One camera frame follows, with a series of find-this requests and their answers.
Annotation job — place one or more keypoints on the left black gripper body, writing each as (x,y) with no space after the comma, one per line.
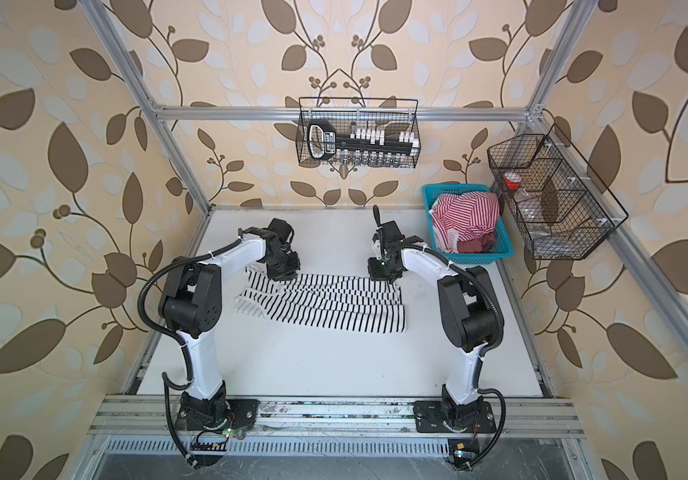
(284,265)

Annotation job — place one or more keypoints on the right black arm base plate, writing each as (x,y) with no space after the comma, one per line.
(433,417)

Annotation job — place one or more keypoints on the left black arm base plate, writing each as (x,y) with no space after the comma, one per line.
(216,415)

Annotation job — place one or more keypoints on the teal plastic basket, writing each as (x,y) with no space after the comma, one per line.
(503,247)

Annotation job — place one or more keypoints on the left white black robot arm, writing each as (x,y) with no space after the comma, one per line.
(183,301)

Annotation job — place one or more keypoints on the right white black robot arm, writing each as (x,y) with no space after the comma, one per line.
(470,314)

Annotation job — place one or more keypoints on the black vial rack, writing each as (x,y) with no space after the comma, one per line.
(376,147)

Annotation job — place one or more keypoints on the back black wire basket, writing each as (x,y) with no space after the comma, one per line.
(341,111)

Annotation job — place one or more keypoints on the black white striped tank top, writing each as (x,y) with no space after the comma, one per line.
(337,302)

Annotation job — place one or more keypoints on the right black wire basket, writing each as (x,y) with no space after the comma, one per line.
(572,210)

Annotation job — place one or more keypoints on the black white handled tool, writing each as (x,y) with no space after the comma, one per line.
(321,139)

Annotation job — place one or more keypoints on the aluminium front rail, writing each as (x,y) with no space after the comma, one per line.
(526,418)

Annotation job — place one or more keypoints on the red white striped tank top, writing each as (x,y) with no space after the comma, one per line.
(465,223)

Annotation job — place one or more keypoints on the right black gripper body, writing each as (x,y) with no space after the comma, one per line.
(380,269)

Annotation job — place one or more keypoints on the red capped plastic bottle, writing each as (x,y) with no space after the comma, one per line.
(514,183)

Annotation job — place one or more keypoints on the black wire basket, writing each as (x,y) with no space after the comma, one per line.
(341,111)
(572,210)

